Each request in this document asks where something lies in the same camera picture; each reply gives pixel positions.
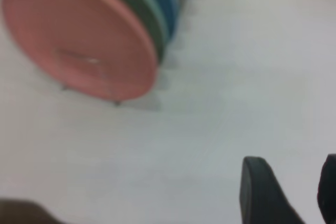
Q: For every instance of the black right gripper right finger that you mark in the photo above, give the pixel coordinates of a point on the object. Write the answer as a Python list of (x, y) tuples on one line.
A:
[(328, 190)]

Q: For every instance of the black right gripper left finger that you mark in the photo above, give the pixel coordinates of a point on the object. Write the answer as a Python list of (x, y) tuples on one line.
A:
[(262, 197)]

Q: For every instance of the pink round plate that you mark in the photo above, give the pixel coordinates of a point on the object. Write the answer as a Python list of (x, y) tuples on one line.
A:
[(78, 37)]

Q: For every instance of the green round plate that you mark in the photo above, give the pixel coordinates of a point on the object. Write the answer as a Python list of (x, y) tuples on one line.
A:
[(147, 16)]

